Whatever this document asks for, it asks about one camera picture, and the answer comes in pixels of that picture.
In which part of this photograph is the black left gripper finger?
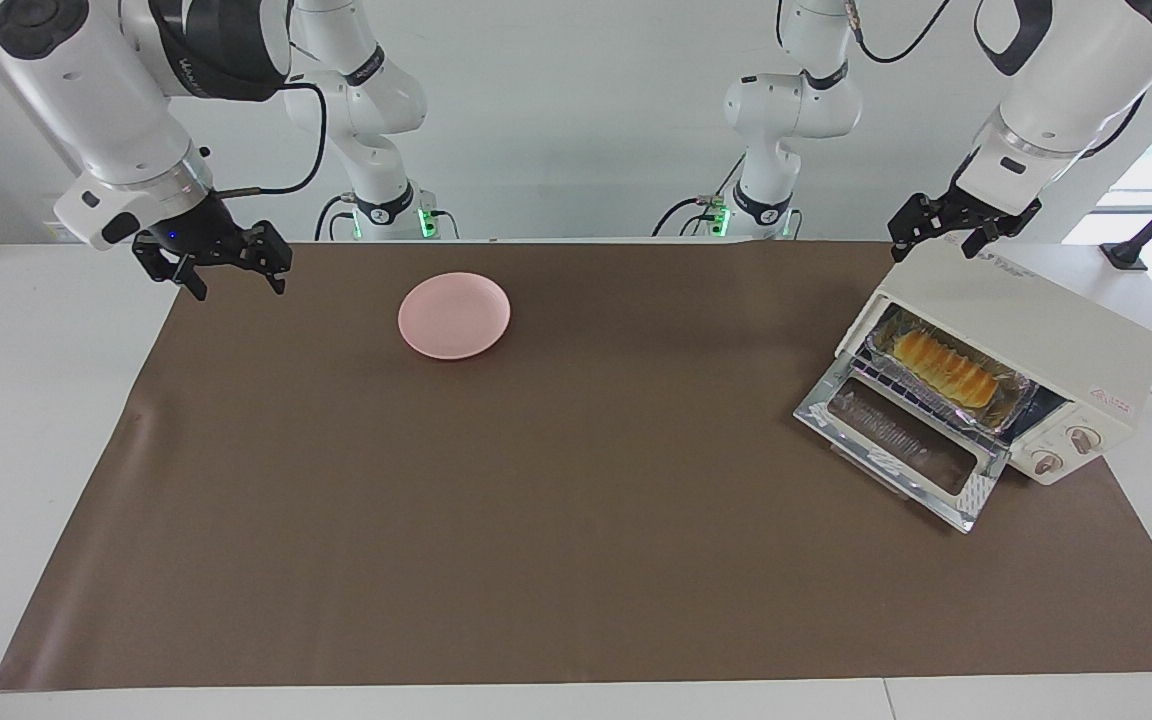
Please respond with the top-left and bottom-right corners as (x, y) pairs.
(961, 200), (1042, 259)
(888, 195), (945, 263)

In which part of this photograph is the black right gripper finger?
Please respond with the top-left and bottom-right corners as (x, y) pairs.
(133, 232), (209, 302)
(239, 222), (294, 295)

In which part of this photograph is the golden ridged bread loaf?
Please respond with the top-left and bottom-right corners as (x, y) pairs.
(893, 330), (999, 409)

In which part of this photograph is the aluminium foil tray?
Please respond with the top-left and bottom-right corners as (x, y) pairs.
(864, 305), (1037, 433)

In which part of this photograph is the cream toaster oven body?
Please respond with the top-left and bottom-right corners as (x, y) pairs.
(836, 240), (1152, 487)

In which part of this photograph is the pink round plate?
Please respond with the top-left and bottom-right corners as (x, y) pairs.
(398, 272), (512, 361)

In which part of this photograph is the brown table mat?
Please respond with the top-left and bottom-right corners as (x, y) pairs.
(0, 240), (1152, 693)

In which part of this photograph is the black base cable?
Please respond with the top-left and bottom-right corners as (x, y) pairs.
(314, 193), (357, 241)
(651, 155), (745, 239)

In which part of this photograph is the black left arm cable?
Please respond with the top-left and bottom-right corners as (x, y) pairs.
(841, 0), (952, 64)

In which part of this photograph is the oven wire rack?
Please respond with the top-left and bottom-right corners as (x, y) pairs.
(850, 355), (1022, 448)

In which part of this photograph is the glass oven door silver frame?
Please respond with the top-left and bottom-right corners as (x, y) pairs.
(794, 352), (1012, 534)

